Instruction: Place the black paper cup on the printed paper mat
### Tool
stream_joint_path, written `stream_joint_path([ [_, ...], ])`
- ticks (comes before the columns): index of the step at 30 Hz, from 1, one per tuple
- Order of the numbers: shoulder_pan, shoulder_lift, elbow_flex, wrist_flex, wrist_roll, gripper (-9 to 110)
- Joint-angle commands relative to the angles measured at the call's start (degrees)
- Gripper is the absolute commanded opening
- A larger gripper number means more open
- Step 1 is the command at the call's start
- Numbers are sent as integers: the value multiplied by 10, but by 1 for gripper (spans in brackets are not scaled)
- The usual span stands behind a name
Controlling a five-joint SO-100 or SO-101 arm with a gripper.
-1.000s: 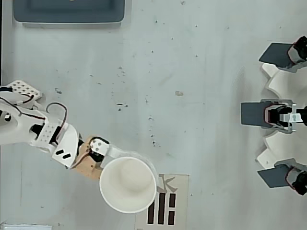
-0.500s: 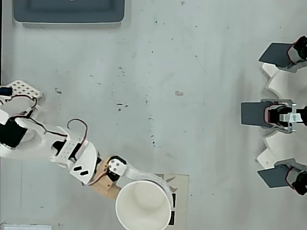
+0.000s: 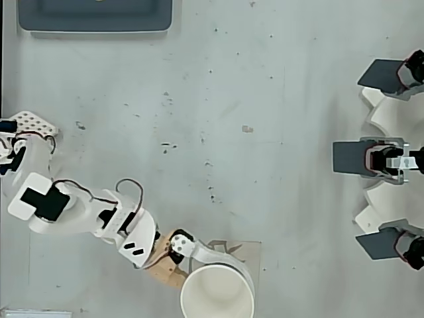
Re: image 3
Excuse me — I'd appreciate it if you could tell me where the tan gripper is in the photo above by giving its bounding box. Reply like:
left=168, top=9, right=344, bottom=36
left=144, top=228, right=256, bottom=292

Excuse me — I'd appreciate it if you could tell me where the printed paper mat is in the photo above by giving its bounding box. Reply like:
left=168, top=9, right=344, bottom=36
left=205, top=238, right=262, bottom=318

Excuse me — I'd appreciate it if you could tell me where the dark grey paddle with servo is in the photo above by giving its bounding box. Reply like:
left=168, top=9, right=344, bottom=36
left=332, top=136, right=424, bottom=185
left=356, top=49, right=424, bottom=101
left=354, top=218, right=424, bottom=271

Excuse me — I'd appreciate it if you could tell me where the white curved stand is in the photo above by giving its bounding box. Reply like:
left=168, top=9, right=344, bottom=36
left=353, top=86, right=424, bottom=238

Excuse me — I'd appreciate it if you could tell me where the grey tray with white rim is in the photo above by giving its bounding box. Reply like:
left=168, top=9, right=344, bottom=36
left=16, top=0, right=174, bottom=36

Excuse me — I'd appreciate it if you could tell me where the black red looped cable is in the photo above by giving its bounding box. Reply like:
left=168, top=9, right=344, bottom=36
left=115, top=178, right=146, bottom=220

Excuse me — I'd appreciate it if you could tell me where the black red arm cable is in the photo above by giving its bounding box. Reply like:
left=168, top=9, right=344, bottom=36
left=52, top=179, right=119, bottom=205

